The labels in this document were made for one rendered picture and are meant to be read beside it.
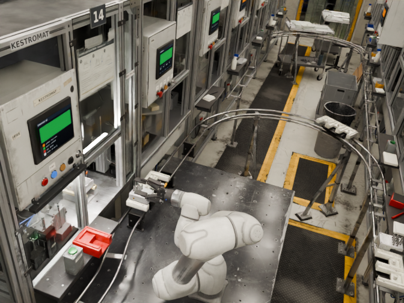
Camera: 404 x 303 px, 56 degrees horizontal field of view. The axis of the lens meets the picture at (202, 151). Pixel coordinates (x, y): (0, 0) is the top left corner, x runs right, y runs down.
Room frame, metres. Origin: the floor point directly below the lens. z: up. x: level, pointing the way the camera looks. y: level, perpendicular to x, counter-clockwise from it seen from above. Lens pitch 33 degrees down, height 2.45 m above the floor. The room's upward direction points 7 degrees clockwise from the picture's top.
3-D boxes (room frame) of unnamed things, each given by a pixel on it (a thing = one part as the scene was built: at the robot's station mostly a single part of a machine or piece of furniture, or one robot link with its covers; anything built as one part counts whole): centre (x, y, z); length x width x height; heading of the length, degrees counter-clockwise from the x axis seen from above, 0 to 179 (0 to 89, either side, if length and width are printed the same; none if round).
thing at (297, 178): (3.49, -1.26, 0.01); 1.00 x 0.55 x 0.01; 164
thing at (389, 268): (1.54, -1.13, 0.84); 0.37 x 0.14 x 0.10; 164
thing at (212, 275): (1.35, -0.12, 0.85); 0.18 x 0.16 x 0.22; 117
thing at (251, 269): (1.77, -0.04, 0.66); 1.50 x 1.06 x 0.04; 164
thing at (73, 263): (1.22, 0.56, 0.97); 0.08 x 0.08 x 0.12; 74
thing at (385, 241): (1.66, -1.16, 0.92); 0.13 x 0.10 x 0.09; 74
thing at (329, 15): (8.04, -2.37, 0.48); 0.84 x 0.58 x 0.97; 172
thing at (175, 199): (1.57, 0.10, 1.12); 0.09 x 0.06 x 0.09; 164
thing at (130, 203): (1.94, 0.32, 0.84); 0.36 x 0.14 x 0.10; 164
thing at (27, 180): (1.32, 0.74, 1.60); 0.42 x 0.29 x 0.46; 164
